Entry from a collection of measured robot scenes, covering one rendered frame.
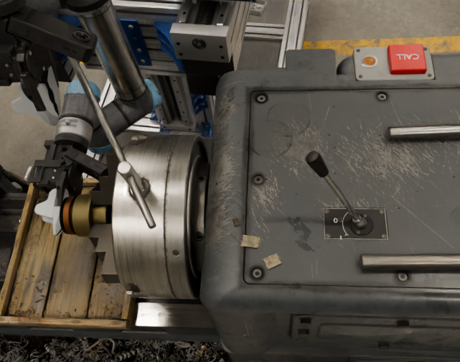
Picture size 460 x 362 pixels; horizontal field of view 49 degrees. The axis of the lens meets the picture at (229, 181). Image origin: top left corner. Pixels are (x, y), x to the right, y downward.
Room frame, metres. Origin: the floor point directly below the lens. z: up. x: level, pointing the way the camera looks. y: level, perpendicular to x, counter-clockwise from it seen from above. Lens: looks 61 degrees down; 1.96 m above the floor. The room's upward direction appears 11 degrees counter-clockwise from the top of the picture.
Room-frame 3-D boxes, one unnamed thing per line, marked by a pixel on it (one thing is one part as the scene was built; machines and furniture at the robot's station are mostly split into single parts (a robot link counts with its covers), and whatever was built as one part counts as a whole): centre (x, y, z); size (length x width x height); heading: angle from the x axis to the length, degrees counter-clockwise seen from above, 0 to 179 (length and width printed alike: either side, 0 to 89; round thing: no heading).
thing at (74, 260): (0.49, 0.38, 0.89); 0.36 x 0.30 x 0.04; 168
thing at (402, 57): (0.56, -0.35, 1.26); 0.06 x 0.06 x 0.02; 78
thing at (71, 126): (0.66, 0.32, 1.08); 0.08 x 0.05 x 0.08; 77
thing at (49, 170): (0.59, 0.34, 1.08); 0.12 x 0.09 x 0.08; 167
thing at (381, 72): (0.56, -0.32, 1.23); 0.13 x 0.08 x 0.05; 78
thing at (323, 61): (0.59, -0.18, 1.24); 0.09 x 0.08 x 0.03; 78
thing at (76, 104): (0.74, 0.30, 1.08); 0.11 x 0.08 x 0.09; 167
